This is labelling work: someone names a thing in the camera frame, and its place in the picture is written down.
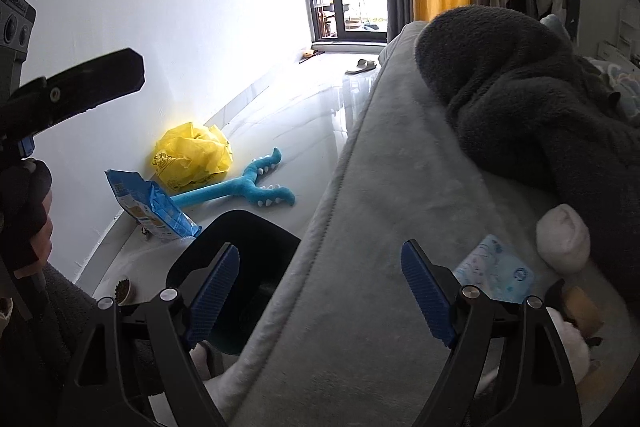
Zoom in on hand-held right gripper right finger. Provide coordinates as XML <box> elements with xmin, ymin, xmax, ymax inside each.
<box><xmin>401</xmin><ymin>239</ymin><xmax>583</xmax><ymax>427</ymax></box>

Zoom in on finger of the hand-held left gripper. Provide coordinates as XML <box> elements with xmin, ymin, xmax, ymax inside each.
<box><xmin>0</xmin><ymin>48</ymin><xmax>146</xmax><ymax>144</ymax></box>

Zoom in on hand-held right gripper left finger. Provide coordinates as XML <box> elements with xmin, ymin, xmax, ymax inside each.
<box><xmin>62</xmin><ymin>243</ymin><xmax>241</xmax><ymax>427</ymax></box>

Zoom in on black trash bin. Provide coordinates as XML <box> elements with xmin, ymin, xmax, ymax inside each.
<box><xmin>165</xmin><ymin>210</ymin><xmax>301</xmax><ymax>356</ymax></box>

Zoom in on brown cardboard tape roll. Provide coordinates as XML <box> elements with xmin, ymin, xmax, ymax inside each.
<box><xmin>562</xmin><ymin>285</ymin><xmax>606</xmax><ymax>338</ymax></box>

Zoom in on person's left hand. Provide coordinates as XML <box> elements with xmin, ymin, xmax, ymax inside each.
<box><xmin>0</xmin><ymin>157</ymin><xmax>54</xmax><ymax>280</ymax></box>

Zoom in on light blue tissue packet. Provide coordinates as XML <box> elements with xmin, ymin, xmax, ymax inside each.
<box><xmin>452</xmin><ymin>234</ymin><xmax>535</xmax><ymax>303</ymax></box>

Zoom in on blue plush toy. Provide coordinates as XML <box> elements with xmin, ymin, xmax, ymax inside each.
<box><xmin>170</xmin><ymin>148</ymin><xmax>296</xmax><ymax>208</ymax></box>

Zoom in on blue snack packet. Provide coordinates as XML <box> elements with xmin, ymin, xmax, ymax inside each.
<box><xmin>105</xmin><ymin>169</ymin><xmax>202</xmax><ymax>242</ymax></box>

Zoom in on light grey bed cover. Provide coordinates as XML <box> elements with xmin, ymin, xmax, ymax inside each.
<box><xmin>207</xmin><ymin>19</ymin><xmax>640</xmax><ymax>427</ymax></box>

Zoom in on black crescent-shaped piece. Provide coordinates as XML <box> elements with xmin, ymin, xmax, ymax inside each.
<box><xmin>544</xmin><ymin>279</ymin><xmax>568</xmax><ymax>309</ymax></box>

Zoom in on yellow plastic bag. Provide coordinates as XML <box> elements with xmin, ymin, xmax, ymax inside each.
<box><xmin>150</xmin><ymin>122</ymin><xmax>234</xmax><ymax>195</ymax></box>

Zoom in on white crumpled ball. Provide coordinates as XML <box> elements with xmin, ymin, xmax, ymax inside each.
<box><xmin>536</xmin><ymin>204</ymin><xmax>591</xmax><ymax>273</ymax></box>

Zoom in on white fluffy cloth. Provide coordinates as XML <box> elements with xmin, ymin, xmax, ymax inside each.
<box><xmin>477</xmin><ymin>307</ymin><xmax>592</xmax><ymax>403</ymax></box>

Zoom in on person's grey fleece pants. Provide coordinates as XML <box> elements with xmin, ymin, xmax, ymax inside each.
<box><xmin>0</xmin><ymin>264</ymin><xmax>166</xmax><ymax>427</ymax></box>

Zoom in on dark grey fleece blanket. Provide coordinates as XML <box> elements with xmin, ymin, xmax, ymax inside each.
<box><xmin>415</xmin><ymin>5</ymin><xmax>640</xmax><ymax>258</ymax></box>

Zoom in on light blue printed blanket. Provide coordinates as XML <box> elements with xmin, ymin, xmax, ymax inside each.
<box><xmin>540</xmin><ymin>13</ymin><xmax>640</xmax><ymax>125</ymax></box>

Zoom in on white shelf unit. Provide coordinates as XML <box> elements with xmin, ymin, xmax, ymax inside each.
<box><xmin>597</xmin><ymin>4</ymin><xmax>640</xmax><ymax>68</ymax></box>

